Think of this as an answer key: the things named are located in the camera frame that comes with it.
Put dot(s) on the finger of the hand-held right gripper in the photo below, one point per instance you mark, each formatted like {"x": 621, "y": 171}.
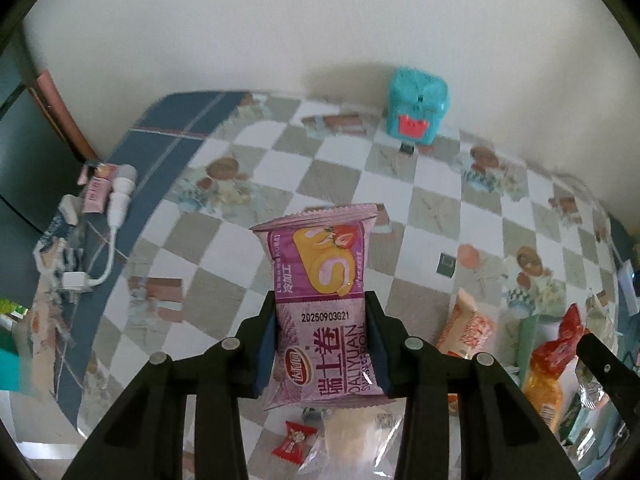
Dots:
{"x": 607, "y": 367}

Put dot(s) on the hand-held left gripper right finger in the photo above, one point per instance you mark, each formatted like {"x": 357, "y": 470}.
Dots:
{"x": 377, "y": 355}

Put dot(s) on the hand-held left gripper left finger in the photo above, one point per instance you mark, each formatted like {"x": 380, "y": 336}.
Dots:
{"x": 265, "y": 355}

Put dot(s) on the pink swiss roll snack packet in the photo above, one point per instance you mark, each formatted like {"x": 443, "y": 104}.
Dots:
{"x": 325, "y": 280}

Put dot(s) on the green silver snack packet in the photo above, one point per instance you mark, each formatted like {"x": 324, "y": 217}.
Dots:
{"x": 600, "y": 422}

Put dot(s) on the red chips packet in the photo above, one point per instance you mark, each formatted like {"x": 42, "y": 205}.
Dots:
{"x": 572, "y": 322}

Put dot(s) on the orange red bun packet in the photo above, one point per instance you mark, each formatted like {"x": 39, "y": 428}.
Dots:
{"x": 545, "y": 390}

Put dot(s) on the clear packet with white cake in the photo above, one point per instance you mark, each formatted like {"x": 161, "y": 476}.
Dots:
{"x": 350, "y": 440}

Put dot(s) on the small red candy packet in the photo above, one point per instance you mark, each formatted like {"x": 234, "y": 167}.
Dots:
{"x": 295, "y": 442}

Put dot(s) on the white snack packet red print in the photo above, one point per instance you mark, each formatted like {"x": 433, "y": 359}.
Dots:
{"x": 467, "y": 327}

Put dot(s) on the small dark square packet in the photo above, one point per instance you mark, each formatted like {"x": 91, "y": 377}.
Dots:
{"x": 446, "y": 265}

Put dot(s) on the checkered printed tablecloth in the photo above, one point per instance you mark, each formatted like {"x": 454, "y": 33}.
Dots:
{"x": 330, "y": 170}

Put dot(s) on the small black object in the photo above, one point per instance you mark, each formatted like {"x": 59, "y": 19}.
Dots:
{"x": 406, "y": 149}

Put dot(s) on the small pink packet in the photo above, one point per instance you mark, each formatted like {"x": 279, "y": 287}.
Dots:
{"x": 97, "y": 190}

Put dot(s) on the clear plastic wrapper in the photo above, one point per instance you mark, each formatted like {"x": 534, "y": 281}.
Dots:
{"x": 50, "y": 255}

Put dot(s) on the white plug adapter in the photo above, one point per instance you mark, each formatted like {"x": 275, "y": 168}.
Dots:
{"x": 70, "y": 209}

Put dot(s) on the teal plastic container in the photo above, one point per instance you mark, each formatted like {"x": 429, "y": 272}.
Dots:
{"x": 12, "y": 370}

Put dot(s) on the teal box with red mark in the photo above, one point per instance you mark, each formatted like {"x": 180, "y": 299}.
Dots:
{"x": 417, "y": 105}

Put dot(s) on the brown door frame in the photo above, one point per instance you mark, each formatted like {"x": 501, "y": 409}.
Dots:
{"x": 62, "y": 115}

